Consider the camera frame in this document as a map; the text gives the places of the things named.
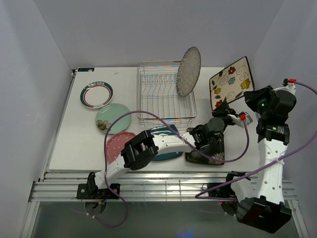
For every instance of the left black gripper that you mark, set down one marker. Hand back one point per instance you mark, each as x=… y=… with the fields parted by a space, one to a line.
x=223 y=110

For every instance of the pink dotted plate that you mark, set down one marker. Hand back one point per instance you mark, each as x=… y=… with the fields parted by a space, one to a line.
x=115 y=144

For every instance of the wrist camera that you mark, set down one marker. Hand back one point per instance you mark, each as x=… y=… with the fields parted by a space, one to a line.
x=289 y=85
x=242 y=120

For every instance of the wire dish rack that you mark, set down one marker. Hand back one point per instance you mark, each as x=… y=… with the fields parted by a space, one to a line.
x=157 y=92

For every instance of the cream floral square plate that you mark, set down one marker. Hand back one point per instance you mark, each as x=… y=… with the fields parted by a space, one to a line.
x=231 y=83

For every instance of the black floral square plate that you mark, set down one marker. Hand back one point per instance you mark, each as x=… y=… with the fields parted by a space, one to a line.
x=211 y=146

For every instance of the mint green flower plate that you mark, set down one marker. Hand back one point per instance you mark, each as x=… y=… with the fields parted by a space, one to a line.
x=108 y=114

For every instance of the aluminium frame rails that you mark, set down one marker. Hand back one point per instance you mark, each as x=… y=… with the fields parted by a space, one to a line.
x=79 y=149

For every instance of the speckled round plate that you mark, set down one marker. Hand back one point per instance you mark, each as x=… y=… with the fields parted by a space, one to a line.
x=188 y=72

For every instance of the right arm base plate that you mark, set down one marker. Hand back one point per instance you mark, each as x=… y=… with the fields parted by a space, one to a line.
x=223 y=192

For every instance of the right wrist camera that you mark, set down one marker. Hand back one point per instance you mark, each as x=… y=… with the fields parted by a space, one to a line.
x=289 y=85

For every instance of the left blue table label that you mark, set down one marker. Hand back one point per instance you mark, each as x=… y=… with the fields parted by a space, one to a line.
x=86 y=69

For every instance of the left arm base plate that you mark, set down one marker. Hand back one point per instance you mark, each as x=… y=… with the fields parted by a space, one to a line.
x=83 y=193

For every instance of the teal square plate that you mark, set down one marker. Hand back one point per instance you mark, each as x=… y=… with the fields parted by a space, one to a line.
x=164 y=131

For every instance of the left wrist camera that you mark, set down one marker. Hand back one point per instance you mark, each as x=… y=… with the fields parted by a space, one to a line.
x=242 y=120

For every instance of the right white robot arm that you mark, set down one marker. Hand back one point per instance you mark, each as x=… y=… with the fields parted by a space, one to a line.
x=263 y=206

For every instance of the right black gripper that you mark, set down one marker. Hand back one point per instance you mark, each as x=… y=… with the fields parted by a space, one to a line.
x=251 y=96

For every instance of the white plate green rim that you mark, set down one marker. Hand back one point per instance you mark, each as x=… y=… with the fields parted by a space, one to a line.
x=96 y=95

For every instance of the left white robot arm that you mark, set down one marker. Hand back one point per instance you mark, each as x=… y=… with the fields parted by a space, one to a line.
x=141 y=149

